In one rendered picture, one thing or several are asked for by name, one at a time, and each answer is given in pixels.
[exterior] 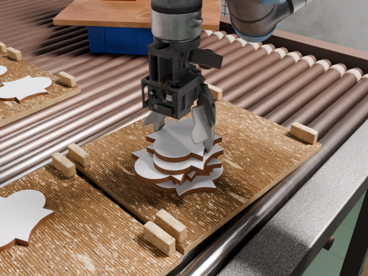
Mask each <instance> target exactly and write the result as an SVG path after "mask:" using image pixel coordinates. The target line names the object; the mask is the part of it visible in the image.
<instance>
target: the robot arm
mask: <svg viewBox="0 0 368 276"><path fill-rule="evenodd" d="M222 1H226V3H227V7H228V10H229V14H230V21H231V24H232V26H233V28H234V29H235V31H236V34H237V35H238V36H239V37H240V38H241V39H243V40H245V41H247V42H250V43H258V42H262V41H264V40H266V39H267V38H269V37H270V36H271V35H272V33H273V32H274V30H275V28H276V26H277V23H279V22H281V21H282V20H284V19H285V18H287V17H288V16H290V15H291V14H292V13H294V12H296V11H298V10H299V9H301V8H302V7H304V6H305V5H307V4H308V3H310V2H311V1H313V0H222ZM202 3H203V0H151V29H152V34H153V40H154V42H153V43H152V44H150V45H148V63H149V75H147V76H146V77H144V78H143V79H141V92H142V108H143V109H145V108H146V107H147V106H148V109H149V110H150V111H151V113H150V114H149V115H148V116H147V117H146V118H145V119H144V121H143V123H142V125H143V126H147V125H149V124H152V123H153V129H154V132H157V131H159V130H160V129H162V128H163V126H164V119H165V117H167V116H169V117H172V118H175V119H177V120H180V119H181V118H182V117H184V116H186V115H187V114H188V113H190V111H191V114H192V118H193V121H194V127H193V130H192V132H191V139H192V142H193V143H194V144H198V143H201V142H203V144H204V147H205V150H206V152H207V153H209V152H210V151H211V149H212V146H213V143H214V136H215V123H216V105H215V100H214V97H213V95H212V93H211V92H210V90H209V87H208V84H207V83H204V81H205V80H206V79H205V78H204V76H203V75H202V71H200V70H197V66H196V65H193V64H197V65H198V66H199V67H200V68H202V69H204V70H210V69H212V68H216V69H220V68H221V65H222V60H223V56H222V55H219V54H216V53H215V52H214V51H213V50H211V49H201V48H198V47H199V45H200V34H201V30H202V23H203V19H202ZM189 62H190V63H193V64H190V63H189ZM145 86H147V89H148V99H147V100H145V91H144V87H145ZM196 99H198V100H197V106H193V105H194V101H195V100H196ZM191 106H193V107H192V110H191Z"/></svg>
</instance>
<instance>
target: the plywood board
mask: <svg viewBox="0 0 368 276"><path fill-rule="evenodd" d="M221 3H222V1H221V0H203V3H202V19H203V23H202V30H211V31H218V30H219V24H220V13H221ZM53 24H54V25H71V26H102V27H133V28H151V0H136V1H106V0H74V1H73V2H72V3H71V4H70V5H69V6H67V7H66V8H65V9H64V10H63V11H62V12H60V13H59V14H58V15H57V16H56V17H55V18H53Z"/></svg>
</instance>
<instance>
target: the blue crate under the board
mask: <svg viewBox="0 0 368 276"><path fill-rule="evenodd" d="M84 27H87V29H88V37H89V45H90V52H91V53H108V54H135V55H148V45H150V44H152V43H153V42H154V40H153V34H152V29H151V28H133V27H102V26H84Z"/></svg>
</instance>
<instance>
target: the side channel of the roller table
mask: <svg viewBox="0 0 368 276"><path fill-rule="evenodd" d="M218 31H225V32H226V33H227V35H231V34H233V33H234V34H236V31H235V29H234V28H233V26H232V24H231V21H230V18H229V17H226V16H222V15H220V24H219V30H218ZM216 32H217V31H216ZM236 35H237V34H236ZM237 36H238V35H237ZM238 38H240V37H239V36H238ZM261 43H262V45H267V44H272V45H274V47H275V49H278V48H281V47H284V48H286V49H287V50H288V52H289V53H290V52H294V51H299V52H300V53H301V54H302V57H304V56H307V55H313V56H314V57H315V58H316V60H317V61H319V60H322V59H327V60H329V61H330V62H331V65H332V66H333V65H336V64H339V63H342V64H344V65H345V66H346V67H347V71H348V70H351V69H353V68H359V69H361V70H362V71H363V74H364V75H366V74H368V52H365V51H361V50H357V49H353V48H349V47H344V46H341V45H337V44H333V43H329V42H325V41H321V40H318V39H314V38H309V37H305V36H301V35H298V34H294V33H290V32H285V31H281V30H277V29H275V30H274V32H273V33H272V35H271V36H270V37H269V38H267V39H266V40H264V41H262V42H261Z"/></svg>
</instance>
